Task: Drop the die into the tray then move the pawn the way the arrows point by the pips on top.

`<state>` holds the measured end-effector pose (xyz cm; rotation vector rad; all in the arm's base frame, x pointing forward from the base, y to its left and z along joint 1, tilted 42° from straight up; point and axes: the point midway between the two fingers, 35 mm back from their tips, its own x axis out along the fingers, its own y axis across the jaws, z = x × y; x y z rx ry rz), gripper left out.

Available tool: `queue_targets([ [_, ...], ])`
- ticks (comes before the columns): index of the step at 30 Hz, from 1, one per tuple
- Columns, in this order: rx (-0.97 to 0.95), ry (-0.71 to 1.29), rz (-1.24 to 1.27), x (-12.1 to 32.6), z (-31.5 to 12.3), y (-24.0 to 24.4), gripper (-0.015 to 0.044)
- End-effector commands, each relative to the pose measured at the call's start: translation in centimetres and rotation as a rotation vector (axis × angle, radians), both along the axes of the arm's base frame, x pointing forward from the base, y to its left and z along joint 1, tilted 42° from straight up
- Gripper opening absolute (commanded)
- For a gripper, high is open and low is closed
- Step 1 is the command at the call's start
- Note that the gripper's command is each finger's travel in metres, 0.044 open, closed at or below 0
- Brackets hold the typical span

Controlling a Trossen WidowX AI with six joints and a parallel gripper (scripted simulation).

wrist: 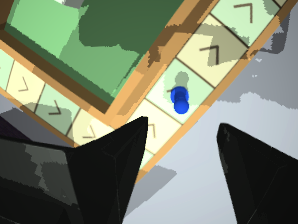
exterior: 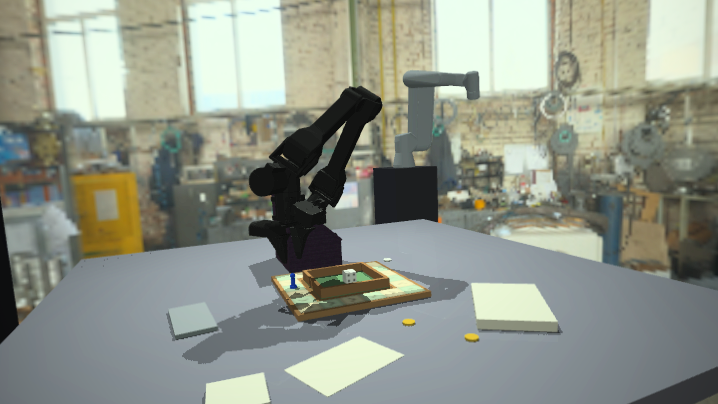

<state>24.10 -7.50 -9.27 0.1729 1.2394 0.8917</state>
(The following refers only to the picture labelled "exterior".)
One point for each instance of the white die with black pips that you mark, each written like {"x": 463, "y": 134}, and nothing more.
{"x": 349, "y": 276}

